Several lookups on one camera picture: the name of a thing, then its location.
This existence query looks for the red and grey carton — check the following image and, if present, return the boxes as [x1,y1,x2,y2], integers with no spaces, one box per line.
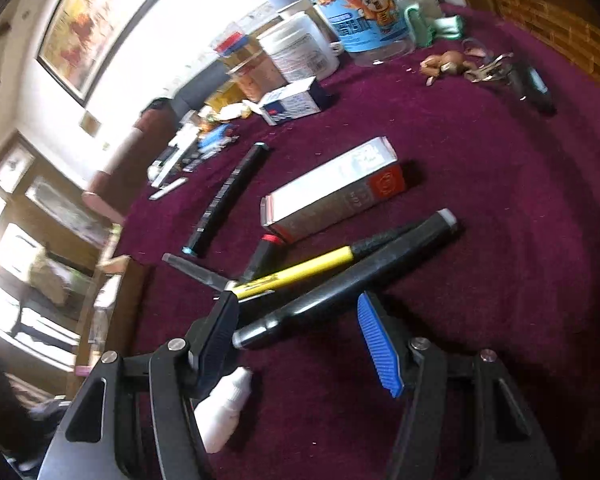
[259,136,407,242]

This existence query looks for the small wall plaque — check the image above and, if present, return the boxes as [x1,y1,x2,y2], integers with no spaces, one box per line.
[79,110,103,137]

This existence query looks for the clear jar orange label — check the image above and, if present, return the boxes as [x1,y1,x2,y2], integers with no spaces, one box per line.
[227,52,288,104]

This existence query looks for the burgundy velvet tablecloth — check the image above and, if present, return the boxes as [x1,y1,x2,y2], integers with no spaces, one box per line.
[112,0,600,480]

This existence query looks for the white glue bottle orange cap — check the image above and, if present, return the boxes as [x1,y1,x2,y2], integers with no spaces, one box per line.
[194,366,255,455]

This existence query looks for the black marker grey cap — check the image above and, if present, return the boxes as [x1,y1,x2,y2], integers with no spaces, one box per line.
[231,208,459,352]

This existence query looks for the black marker light blue cap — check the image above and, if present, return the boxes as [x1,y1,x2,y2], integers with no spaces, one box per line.
[181,141,272,259]

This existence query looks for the brown armchair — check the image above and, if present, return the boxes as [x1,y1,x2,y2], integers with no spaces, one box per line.
[81,105,181,226]

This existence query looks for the large clear jar red lid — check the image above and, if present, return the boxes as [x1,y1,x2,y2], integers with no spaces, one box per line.
[299,0,417,68]

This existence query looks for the white and blue carton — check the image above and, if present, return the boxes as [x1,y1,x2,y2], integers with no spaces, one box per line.
[256,76,332,127]

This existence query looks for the black marker red caps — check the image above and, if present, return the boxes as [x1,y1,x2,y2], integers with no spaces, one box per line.
[240,233,284,283]

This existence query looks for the wooden sideboard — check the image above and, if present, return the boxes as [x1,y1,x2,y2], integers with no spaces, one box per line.
[450,0,600,106]

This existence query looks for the brown keychain figure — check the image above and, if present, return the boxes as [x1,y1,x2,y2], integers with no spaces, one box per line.
[419,51,476,87]

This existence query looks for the yellow and black pen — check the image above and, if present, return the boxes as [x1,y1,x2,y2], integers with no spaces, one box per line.
[230,220,433,302]

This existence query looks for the white plastic jar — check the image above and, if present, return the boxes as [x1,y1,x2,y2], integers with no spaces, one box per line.
[256,11,342,84]

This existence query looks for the black leather sofa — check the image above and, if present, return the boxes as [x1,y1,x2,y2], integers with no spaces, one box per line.
[147,57,236,121]

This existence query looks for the green and white plastic toy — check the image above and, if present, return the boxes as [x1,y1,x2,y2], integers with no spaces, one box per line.
[394,0,467,47]

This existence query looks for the bunch of keys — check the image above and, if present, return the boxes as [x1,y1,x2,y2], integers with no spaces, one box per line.
[461,37,518,85]

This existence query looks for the small jar red blue lid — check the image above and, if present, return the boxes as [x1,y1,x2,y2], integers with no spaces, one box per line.
[214,31,261,68]

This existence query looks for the framed wall picture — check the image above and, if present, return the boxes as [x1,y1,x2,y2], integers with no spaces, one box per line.
[34,0,203,107]

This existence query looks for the pile of assorted pens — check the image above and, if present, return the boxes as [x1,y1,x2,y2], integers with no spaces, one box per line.
[146,110,243,202]

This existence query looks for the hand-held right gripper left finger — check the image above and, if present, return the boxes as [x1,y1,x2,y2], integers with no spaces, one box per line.
[37,290,241,480]

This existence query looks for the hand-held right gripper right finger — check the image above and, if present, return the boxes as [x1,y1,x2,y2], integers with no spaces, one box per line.
[356,291,562,480]

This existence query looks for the wooden shelf unit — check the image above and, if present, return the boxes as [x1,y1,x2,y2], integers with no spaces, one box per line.
[0,130,113,391]

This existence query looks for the black marker pale pink cap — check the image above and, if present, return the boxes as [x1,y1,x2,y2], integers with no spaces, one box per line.
[161,252,233,293]

